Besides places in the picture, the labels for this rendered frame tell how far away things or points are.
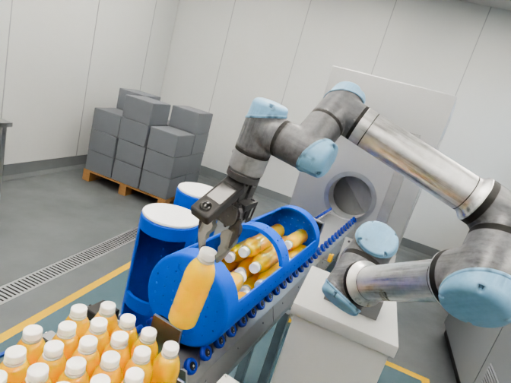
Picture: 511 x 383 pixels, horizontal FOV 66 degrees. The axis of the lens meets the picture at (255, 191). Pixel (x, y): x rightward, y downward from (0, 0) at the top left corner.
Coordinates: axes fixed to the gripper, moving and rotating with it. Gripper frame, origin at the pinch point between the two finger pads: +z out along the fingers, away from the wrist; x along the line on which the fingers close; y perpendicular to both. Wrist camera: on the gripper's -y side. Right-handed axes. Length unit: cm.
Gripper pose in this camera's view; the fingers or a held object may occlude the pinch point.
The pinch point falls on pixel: (208, 253)
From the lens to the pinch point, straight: 88.0
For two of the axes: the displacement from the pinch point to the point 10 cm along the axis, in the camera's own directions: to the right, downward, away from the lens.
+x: -8.1, -4.7, 3.5
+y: 4.6, -1.5, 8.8
